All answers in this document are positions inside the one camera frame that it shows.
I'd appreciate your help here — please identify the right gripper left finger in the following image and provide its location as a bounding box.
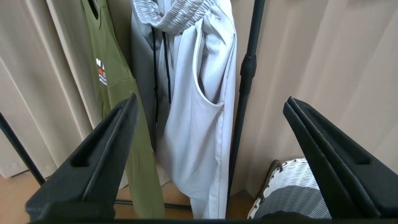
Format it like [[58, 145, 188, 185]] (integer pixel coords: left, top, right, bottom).
[[26, 92, 140, 221]]

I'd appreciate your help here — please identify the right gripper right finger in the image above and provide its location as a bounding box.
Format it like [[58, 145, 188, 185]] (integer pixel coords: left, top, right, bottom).
[[282, 96, 398, 218]]

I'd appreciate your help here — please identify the green printed shirt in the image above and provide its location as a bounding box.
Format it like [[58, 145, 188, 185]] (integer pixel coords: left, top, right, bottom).
[[80, 0, 166, 219]]

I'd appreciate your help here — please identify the pale grey garment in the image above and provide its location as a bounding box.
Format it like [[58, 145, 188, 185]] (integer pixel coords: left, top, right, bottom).
[[130, 0, 238, 220]]

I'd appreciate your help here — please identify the white laundry basket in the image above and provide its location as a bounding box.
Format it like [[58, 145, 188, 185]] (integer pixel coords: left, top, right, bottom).
[[248, 157, 332, 220]]

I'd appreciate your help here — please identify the black clothes rack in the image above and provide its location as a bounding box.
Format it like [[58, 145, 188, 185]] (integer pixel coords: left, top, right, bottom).
[[0, 0, 267, 215]]

